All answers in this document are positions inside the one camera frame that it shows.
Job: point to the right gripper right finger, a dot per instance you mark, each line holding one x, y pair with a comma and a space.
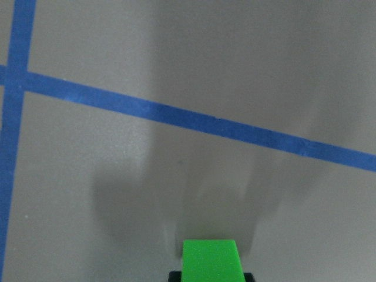
248, 277

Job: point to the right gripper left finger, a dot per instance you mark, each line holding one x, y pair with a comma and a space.
174, 276

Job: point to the green block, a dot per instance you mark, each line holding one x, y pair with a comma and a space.
211, 260

